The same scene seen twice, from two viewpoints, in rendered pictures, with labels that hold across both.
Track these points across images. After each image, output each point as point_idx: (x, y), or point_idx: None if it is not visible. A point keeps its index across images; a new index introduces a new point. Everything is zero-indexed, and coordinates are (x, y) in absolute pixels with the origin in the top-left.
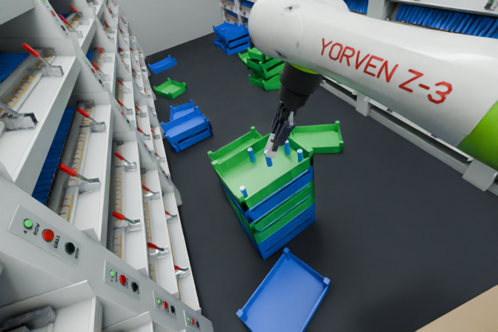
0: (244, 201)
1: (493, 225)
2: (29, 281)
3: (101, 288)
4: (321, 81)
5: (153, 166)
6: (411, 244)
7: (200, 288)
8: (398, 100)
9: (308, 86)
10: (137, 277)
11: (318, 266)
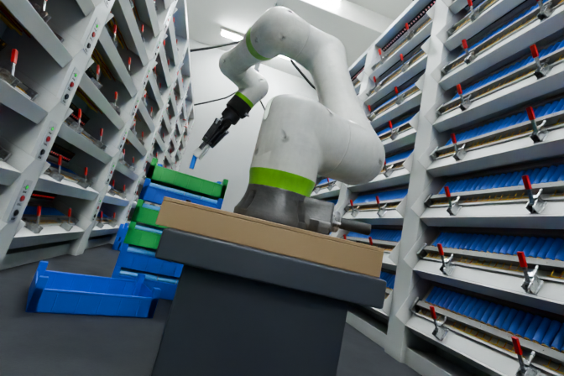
0: (154, 165)
1: (386, 373)
2: (77, 28)
3: (73, 64)
4: (247, 113)
5: (100, 187)
6: None
7: (17, 270)
8: (240, 43)
9: (237, 104)
10: (66, 105)
11: (158, 310)
